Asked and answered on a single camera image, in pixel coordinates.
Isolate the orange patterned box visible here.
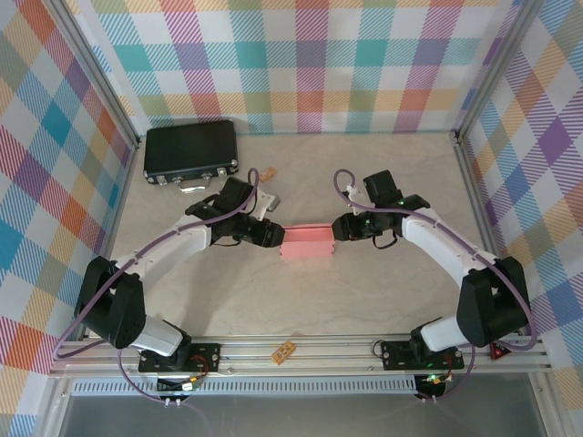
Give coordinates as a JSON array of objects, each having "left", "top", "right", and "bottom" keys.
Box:
[{"left": 270, "top": 340, "right": 297, "bottom": 365}]

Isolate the black briefcase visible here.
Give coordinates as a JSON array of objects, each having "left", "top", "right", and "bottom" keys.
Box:
[{"left": 143, "top": 119, "right": 241, "bottom": 192}]

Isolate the black electronics board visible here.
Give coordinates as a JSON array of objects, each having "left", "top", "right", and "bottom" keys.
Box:
[
  {"left": 416, "top": 372, "right": 450, "bottom": 397},
  {"left": 157, "top": 376, "right": 201, "bottom": 393}
]

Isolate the grey metal panel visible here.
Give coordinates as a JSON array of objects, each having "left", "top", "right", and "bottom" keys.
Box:
[{"left": 58, "top": 394, "right": 547, "bottom": 437}]

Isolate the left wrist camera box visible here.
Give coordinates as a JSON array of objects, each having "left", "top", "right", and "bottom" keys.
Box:
[{"left": 253, "top": 188, "right": 281, "bottom": 220}]

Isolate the aluminium side rail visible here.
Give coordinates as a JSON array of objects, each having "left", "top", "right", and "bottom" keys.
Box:
[
  {"left": 81, "top": 136, "right": 140, "bottom": 340},
  {"left": 455, "top": 131, "right": 525, "bottom": 336}
]

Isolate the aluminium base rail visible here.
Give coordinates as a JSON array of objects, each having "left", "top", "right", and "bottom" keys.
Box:
[{"left": 49, "top": 335, "right": 555, "bottom": 377}]

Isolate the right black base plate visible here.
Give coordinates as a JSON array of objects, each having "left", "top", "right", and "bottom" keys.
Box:
[{"left": 380, "top": 339, "right": 465, "bottom": 371}]

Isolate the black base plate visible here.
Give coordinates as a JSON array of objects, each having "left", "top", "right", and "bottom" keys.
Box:
[
  {"left": 380, "top": 339, "right": 465, "bottom": 371},
  {"left": 138, "top": 341, "right": 222, "bottom": 374}
]

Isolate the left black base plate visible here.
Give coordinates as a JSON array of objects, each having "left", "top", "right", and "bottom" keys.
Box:
[{"left": 138, "top": 341, "right": 222, "bottom": 374}]

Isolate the slotted grey cable duct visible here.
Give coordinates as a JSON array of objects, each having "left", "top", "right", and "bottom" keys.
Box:
[{"left": 70, "top": 380, "right": 418, "bottom": 396}]

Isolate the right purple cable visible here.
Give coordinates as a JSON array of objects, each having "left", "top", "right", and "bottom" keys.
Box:
[{"left": 333, "top": 169, "right": 538, "bottom": 404}]

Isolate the purple cable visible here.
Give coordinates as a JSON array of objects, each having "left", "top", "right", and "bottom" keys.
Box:
[
  {"left": 333, "top": 169, "right": 538, "bottom": 404},
  {"left": 53, "top": 168, "right": 263, "bottom": 404}
]

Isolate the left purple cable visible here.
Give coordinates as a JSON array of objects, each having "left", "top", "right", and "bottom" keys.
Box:
[{"left": 53, "top": 168, "right": 263, "bottom": 404}]

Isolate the aluminium frame post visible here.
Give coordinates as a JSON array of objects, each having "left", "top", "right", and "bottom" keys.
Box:
[
  {"left": 45, "top": 0, "right": 140, "bottom": 149},
  {"left": 453, "top": 0, "right": 547, "bottom": 137}
]

